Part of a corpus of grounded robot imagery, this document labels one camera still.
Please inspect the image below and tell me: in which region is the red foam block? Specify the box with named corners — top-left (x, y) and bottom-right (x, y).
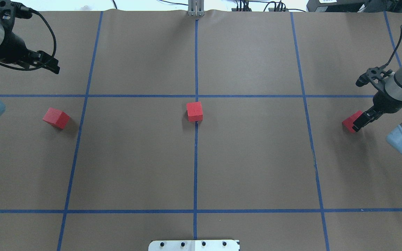
top-left (43, 107), bottom-right (70, 130)
top-left (342, 110), bottom-right (362, 133)
top-left (186, 101), bottom-right (203, 122)

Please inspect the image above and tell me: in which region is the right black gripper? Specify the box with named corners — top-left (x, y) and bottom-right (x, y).
top-left (353, 92), bottom-right (401, 133)

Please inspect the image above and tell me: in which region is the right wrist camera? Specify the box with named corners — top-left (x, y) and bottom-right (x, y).
top-left (355, 67), bottom-right (394, 88)

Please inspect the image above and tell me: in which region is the aluminium frame post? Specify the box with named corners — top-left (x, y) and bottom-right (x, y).
top-left (187, 0), bottom-right (205, 17)

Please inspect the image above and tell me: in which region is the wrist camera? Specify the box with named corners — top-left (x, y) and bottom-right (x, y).
top-left (0, 0), bottom-right (32, 19)
top-left (355, 67), bottom-right (394, 88)

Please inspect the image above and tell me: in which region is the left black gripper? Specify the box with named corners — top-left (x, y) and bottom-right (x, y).
top-left (0, 32), bottom-right (60, 74)

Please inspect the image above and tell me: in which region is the white metal mounting plate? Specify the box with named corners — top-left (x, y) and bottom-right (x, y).
top-left (148, 239), bottom-right (241, 251)

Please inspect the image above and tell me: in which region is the brown paper table mat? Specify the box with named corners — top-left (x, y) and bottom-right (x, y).
top-left (0, 9), bottom-right (402, 251)

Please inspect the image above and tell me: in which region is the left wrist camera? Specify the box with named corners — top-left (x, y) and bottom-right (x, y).
top-left (0, 0), bottom-right (32, 19)

